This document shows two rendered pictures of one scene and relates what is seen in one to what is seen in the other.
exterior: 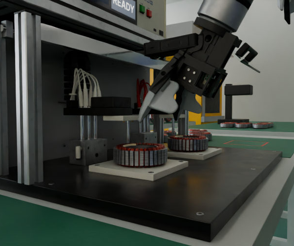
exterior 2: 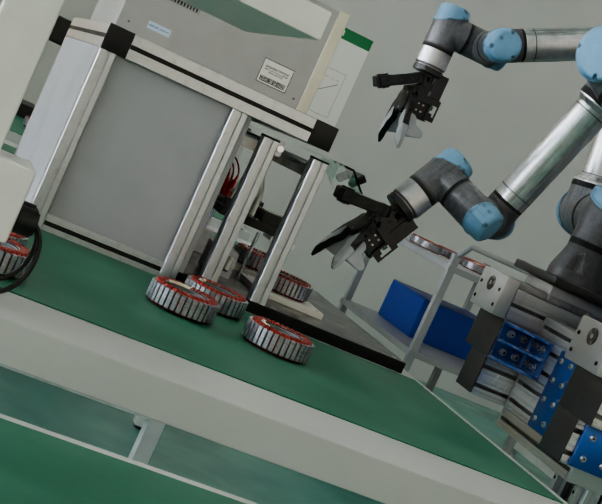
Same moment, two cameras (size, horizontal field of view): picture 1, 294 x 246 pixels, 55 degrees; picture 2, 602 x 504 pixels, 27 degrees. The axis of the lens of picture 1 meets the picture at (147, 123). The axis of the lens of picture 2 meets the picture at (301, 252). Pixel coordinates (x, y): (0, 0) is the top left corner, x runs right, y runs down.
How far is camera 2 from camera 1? 2.17 m
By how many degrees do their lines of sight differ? 50
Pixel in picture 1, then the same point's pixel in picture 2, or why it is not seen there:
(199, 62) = (388, 236)
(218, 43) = (404, 225)
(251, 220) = not seen: hidden behind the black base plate
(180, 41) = (377, 207)
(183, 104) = (330, 245)
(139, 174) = (310, 310)
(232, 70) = not seen: outside the picture
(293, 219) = not seen: hidden behind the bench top
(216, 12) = (417, 206)
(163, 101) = (355, 258)
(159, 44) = (358, 198)
